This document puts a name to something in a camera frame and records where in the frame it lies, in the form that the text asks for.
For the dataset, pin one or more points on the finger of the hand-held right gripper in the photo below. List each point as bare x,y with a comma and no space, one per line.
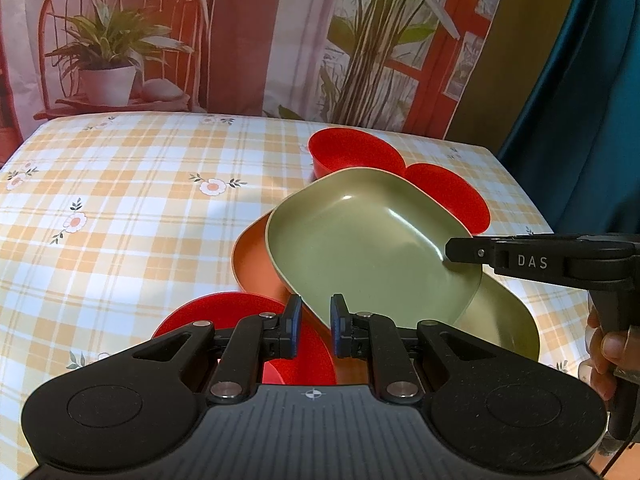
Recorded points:
500,255
550,236

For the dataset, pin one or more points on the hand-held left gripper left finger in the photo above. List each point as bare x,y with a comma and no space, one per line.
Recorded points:
295,327

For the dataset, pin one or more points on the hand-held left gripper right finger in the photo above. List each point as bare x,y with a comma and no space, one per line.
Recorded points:
336,327

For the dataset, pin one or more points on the red bowl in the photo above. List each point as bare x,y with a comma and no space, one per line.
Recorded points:
310,360
450,195
355,152

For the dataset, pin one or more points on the green plate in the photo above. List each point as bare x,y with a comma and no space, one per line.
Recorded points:
500,320
360,240

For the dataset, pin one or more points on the orange plate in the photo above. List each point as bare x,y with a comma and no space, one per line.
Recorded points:
255,260

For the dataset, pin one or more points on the person's right hand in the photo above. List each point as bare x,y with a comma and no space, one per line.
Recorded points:
607,355

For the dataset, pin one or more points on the teal curtain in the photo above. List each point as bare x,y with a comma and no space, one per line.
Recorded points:
590,85

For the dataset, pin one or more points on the plaid floral tablecloth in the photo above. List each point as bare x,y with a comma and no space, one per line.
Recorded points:
130,200

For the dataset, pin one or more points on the printed backdrop cloth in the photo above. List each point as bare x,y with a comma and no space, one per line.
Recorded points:
250,35

